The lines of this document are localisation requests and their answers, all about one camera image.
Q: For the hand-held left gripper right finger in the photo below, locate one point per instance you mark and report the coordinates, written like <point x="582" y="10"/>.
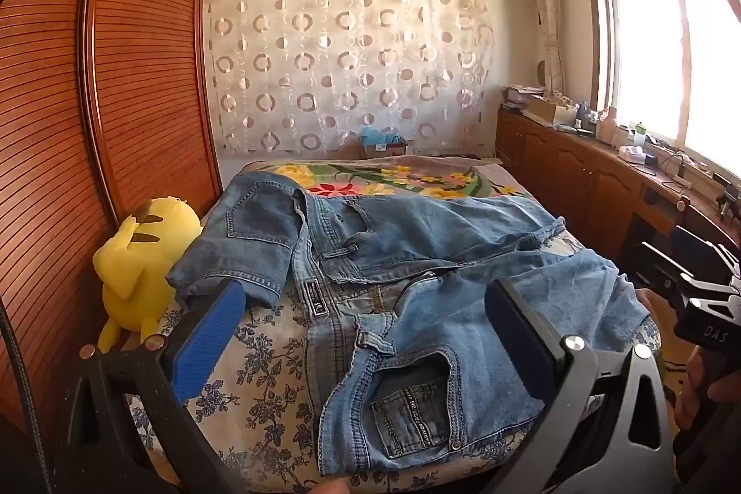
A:
<point x="524" y="338"/>

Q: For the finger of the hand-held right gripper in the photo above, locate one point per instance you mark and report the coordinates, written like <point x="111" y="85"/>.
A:
<point x="694" y="265"/>
<point x="666" y="290"/>

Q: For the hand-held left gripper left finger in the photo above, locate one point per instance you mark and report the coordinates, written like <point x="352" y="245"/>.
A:
<point x="202" y="338"/>

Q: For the light blue denim pants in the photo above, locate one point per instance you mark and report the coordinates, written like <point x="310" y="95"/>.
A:
<point x="463" y="332"/>

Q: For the person's right hand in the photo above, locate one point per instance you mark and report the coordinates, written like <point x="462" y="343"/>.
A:
<point x="692" y="390"/>

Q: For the small black stand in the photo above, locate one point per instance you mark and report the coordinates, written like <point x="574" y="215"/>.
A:
<point x="729" y="202"/>

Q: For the white power strip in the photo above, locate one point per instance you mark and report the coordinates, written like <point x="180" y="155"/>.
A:
<point x="681" y="177"/>

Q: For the yellow plush toy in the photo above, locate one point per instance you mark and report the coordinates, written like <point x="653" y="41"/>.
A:
<point x="145" y="262"/>

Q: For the small black device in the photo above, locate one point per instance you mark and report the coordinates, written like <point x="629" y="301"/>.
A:
<point x="651" y="160"/>

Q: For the white tissue box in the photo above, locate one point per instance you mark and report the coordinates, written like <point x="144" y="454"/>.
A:
<point x="631" y="153"/>

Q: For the green capped bottle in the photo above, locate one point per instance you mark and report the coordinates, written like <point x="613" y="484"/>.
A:
<point x="640" y="135"/>

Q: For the beige bottle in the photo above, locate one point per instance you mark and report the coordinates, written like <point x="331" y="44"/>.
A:
<point x="606" y="126"/>

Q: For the long wooden cabinet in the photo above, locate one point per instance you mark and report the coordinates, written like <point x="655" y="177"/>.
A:
<point x="556" y="164"/>

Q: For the dark blue bottle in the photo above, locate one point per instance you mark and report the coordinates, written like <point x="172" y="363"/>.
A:
<point x="583" y="116"/>

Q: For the colourful floral blanket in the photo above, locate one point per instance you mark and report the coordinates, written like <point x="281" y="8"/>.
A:
<point x="370" y="178"/>

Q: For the wooden framed window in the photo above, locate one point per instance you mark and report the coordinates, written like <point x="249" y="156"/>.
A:
<point x="648" y="37"/>

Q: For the cardboard box with blue items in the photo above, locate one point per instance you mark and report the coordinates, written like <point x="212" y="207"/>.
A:
<point x="385" y="149"/>

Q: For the stack of papers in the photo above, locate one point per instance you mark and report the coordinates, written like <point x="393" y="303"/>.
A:
<point x="521" y="99"/>

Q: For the grey oval object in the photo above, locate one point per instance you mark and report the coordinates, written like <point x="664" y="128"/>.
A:
<point x="541" y="72"/>

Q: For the light blue fluffy cloth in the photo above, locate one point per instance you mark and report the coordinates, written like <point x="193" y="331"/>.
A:
<point x="379" y="134"/>

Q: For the wooden louvred wardrobe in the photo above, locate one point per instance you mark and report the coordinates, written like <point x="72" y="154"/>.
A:
<point x="145" y="66"/>

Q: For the white window curtain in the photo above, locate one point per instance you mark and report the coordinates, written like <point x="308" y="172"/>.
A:
<point x="544" y="8"/>

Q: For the circle patterned sheer curtain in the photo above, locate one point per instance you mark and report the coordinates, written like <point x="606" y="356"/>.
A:
<point x="347" y="66"/>

